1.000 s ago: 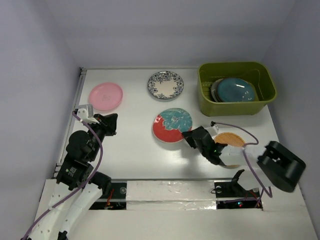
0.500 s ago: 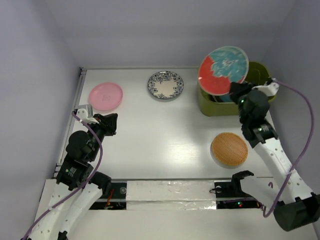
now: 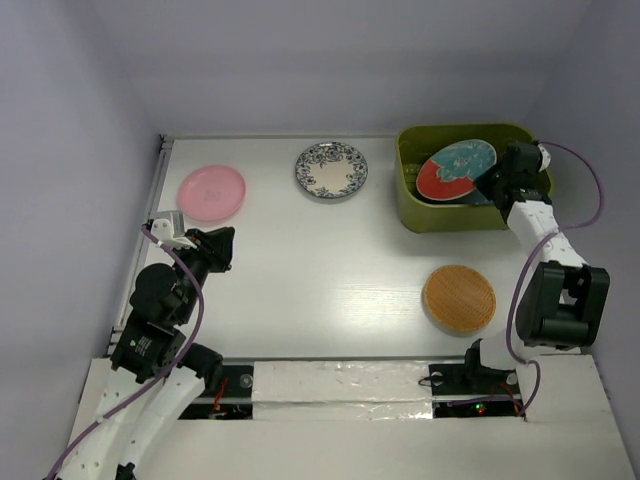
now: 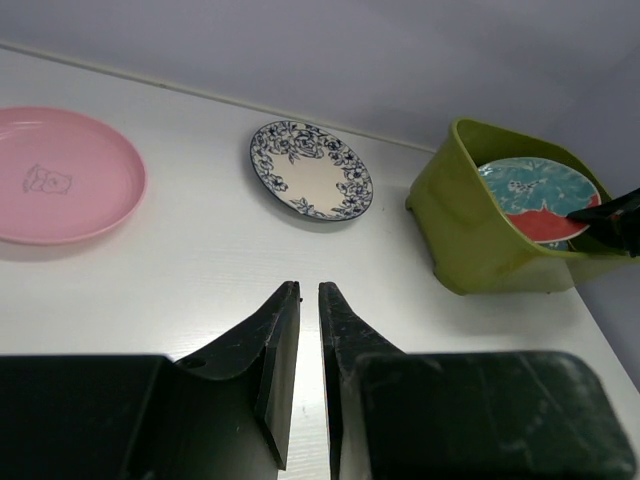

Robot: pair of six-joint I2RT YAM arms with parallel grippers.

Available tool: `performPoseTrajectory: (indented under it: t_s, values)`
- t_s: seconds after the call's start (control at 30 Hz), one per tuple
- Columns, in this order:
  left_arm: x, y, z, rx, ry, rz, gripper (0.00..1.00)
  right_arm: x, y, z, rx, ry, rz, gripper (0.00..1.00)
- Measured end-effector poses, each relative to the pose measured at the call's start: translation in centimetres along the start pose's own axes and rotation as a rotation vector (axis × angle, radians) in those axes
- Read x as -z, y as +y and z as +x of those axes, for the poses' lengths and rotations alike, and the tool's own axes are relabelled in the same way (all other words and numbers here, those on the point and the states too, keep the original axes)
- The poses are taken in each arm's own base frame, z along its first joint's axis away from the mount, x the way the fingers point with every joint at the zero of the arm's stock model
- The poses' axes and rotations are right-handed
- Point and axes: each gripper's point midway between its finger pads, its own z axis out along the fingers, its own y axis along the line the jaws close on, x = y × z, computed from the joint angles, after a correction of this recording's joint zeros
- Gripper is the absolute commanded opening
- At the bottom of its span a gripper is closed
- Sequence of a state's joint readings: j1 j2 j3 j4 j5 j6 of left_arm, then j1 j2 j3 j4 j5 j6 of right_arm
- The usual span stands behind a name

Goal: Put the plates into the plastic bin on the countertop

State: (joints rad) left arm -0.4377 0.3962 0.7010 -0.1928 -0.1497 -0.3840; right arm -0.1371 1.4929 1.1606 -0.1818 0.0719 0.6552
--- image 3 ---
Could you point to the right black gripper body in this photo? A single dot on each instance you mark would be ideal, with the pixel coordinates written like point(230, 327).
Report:
point(502, 177)

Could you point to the green plastic bin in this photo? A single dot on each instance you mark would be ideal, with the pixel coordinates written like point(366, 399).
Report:
point(416, 144)

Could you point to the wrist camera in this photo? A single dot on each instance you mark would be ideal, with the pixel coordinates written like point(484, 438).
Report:
point(545, 157)
point(167, 227)

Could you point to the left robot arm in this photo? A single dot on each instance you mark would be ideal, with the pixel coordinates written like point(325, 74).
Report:
point(156, 370)

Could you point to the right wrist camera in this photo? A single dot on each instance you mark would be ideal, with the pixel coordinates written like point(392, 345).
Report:
point(545, 157)

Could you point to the dark teal glazed plate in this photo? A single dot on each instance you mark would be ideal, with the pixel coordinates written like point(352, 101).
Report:
point(462, 200)

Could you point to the red teal flower plate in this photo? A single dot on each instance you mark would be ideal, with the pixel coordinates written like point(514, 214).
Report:
point(450, 173)

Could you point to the pink plastic plate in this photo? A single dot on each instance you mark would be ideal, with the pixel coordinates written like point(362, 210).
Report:
point(211, 193)

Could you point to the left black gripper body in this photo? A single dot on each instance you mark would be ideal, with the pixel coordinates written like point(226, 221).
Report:
point(205, 255)

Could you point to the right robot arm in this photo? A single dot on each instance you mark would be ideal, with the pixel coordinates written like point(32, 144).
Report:
point(558, 298)

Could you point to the aluminium table edge rail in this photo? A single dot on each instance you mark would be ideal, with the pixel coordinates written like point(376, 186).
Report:
point(140, 248)

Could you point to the blue floral white plate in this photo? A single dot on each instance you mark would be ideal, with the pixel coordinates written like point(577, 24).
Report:
point(331, 170)

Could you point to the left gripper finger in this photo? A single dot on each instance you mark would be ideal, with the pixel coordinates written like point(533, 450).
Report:
point(221, 237)
point(223, 255)

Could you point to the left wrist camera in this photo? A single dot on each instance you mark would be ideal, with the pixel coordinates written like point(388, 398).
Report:
point(167, 227)

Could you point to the orange woven round plate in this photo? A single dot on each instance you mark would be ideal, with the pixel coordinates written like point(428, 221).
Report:
point(459, 299)

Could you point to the silver foil covered bar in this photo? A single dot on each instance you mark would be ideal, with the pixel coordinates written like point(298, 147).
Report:
point(340, 391)

